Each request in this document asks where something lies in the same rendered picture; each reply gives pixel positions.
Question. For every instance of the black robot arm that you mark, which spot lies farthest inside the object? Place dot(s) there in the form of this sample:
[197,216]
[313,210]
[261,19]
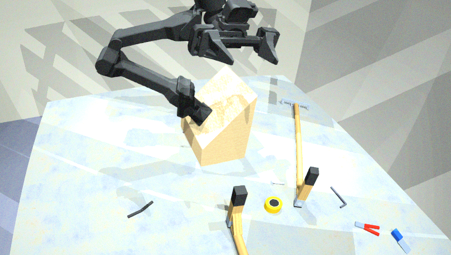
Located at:
[112,62]

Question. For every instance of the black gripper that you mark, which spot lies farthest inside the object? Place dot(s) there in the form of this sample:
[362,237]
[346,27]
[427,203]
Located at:
[210,41]

